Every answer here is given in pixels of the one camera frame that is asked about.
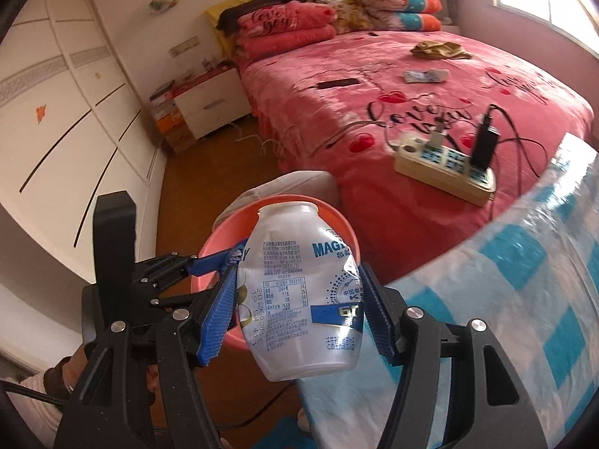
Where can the pink printed bed blanket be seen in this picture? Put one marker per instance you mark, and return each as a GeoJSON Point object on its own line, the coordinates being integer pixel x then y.
{"type": "Point", "coordinates": [327, 112]}

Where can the white plastic bottle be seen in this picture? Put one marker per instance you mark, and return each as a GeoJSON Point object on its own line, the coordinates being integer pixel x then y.
{"type": "Point", "coordinates": [290, 299]}

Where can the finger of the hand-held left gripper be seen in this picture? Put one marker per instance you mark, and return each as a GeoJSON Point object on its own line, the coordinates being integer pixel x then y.
{"type": "Point", "coordinates": [210, 262]}
{"type": "Point", "coordinates": [196, 297]}

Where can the black charger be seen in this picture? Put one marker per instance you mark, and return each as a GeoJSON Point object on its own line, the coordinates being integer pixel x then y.
{"type": "Point", "coordinates": [484, 145]}

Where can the white bedside table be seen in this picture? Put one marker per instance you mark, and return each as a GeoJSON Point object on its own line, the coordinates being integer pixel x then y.
{"type": "Point", "coordinates": [210, 107]}

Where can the white plug adapter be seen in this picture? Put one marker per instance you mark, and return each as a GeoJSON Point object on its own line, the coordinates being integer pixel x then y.
{"type": "Point", "coordinates": [440, 136]}

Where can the black phone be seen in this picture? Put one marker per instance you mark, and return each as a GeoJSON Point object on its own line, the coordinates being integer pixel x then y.
{"type": "Point", "coordinates": [337, 83]}

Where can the wall switch panel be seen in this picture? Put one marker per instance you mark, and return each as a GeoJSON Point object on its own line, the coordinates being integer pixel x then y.
{"type": "Point", "coordinates": [182, 47]}

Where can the dark brown cloth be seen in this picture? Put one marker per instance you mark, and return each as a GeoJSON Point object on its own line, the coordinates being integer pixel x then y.
{"type": "Point", "coordinates": [234, 11]}

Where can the white wardrobe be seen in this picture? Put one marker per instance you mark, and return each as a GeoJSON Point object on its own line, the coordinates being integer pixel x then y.
{"type": "Point", "coordinates": [70, 103]}

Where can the small blue white packet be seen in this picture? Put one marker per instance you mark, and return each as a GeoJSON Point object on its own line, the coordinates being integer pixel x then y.
{"type": "Point", "coordinates": [426, 76]}

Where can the brown cardboard box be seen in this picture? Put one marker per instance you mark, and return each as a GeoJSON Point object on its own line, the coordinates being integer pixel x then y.
{"type": "Point", "coordinates": [180, 141]}

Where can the floral cushion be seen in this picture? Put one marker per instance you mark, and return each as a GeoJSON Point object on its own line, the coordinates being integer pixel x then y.
{"type": "Point", "coordinates": [346, 16]}

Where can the pink printed folded blanket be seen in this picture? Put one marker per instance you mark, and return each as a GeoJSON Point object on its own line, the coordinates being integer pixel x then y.
{"type": "Point", "coordinates": [281, 18]}

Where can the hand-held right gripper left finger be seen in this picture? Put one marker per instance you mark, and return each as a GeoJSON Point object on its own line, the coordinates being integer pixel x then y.
{"type": "Point", "coordinates": [220, 318]}

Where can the olive brown cloth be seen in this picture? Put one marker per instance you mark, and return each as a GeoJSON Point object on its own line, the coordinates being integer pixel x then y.
{"type": "Point", "coordinates": [440, 50]}

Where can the person's left hand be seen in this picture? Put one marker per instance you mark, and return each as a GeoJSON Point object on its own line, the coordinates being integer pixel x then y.
{"type": "Point", "coordinates": [63, 372]}

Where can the beige power strip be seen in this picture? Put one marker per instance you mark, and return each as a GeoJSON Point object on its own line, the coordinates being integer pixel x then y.
{"type": "Point", "coordinates": [444, 175]}

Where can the orange shoe box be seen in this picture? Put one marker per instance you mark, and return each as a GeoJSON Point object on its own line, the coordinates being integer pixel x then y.
{"type": "Point", "coordinates": [169, 123]}

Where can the pink plastic basin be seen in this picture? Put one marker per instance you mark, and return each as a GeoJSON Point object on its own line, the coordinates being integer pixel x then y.
{"type": "Point", "coordinates": [234, 234]}

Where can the floral folded quilt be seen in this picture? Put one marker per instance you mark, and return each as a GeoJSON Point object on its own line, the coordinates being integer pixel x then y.
{"type": "Point", "coordinates": [379, 2]}

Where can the teal orange bolster pillow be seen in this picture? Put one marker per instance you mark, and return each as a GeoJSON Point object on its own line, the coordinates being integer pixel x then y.
{"type": "Point", "coordinates": [423, 1]}
{"type": "Point", "coordinates": [421, 22]}

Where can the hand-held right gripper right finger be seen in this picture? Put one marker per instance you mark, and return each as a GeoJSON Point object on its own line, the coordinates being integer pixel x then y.
{"type": "Point", "coordinates": [376, 318]}

